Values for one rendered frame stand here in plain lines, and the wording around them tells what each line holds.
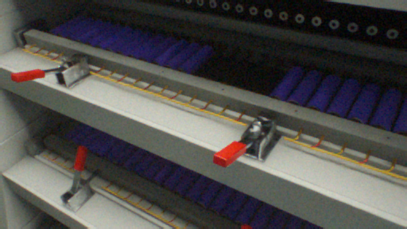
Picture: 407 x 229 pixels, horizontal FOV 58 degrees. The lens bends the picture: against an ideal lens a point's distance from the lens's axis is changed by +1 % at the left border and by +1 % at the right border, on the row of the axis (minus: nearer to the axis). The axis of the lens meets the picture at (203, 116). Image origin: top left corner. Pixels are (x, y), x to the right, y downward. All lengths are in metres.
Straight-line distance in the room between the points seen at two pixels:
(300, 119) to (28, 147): 0.47
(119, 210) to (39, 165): 0.18
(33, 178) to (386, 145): 0.52
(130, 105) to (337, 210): 0.25
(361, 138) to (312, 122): 0.04
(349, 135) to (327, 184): 0.05
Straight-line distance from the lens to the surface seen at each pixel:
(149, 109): 0.42
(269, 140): 0.35
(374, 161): 0.35
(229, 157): 0.28
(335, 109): 0.38
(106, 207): 0.57
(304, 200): 0.34
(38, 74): 0.47
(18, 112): 0.67
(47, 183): 0.64
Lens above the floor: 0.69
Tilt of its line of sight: 23 degrees down
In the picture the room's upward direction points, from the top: 6 degrees clockwise
